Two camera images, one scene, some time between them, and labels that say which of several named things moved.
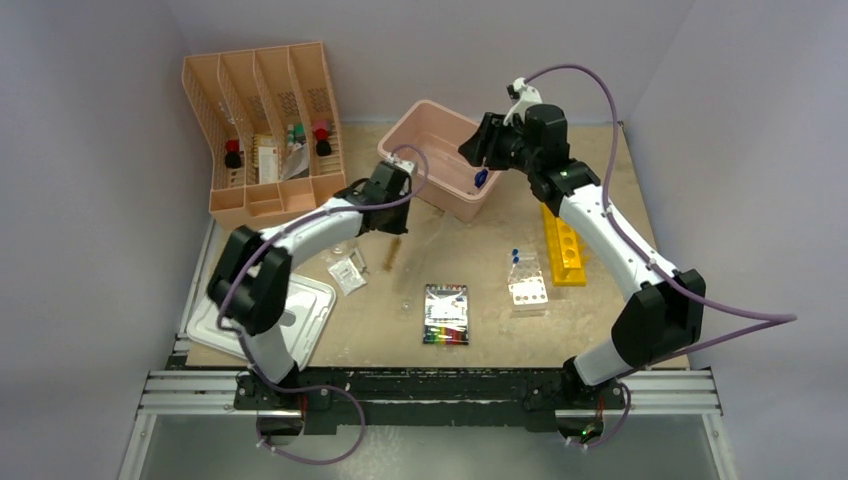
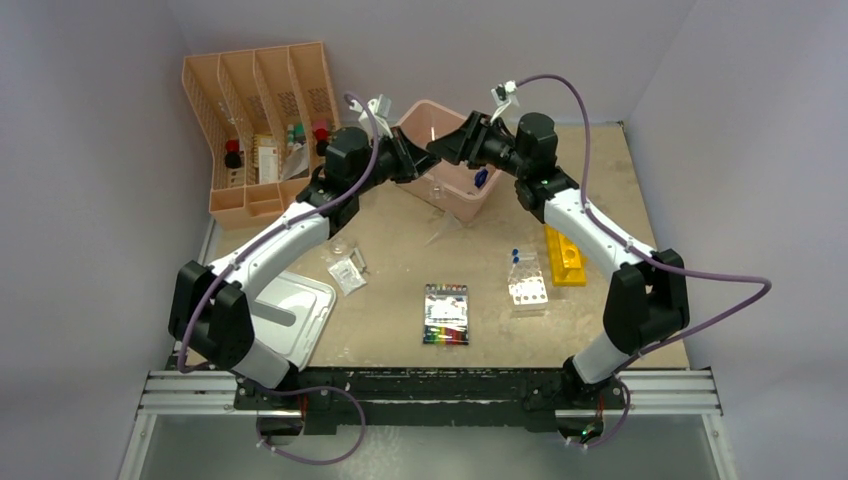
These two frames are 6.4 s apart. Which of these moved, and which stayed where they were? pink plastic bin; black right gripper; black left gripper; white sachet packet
Moved: black left gripper
Stayed: pink plastic bin; black right gripper; white sachet packet
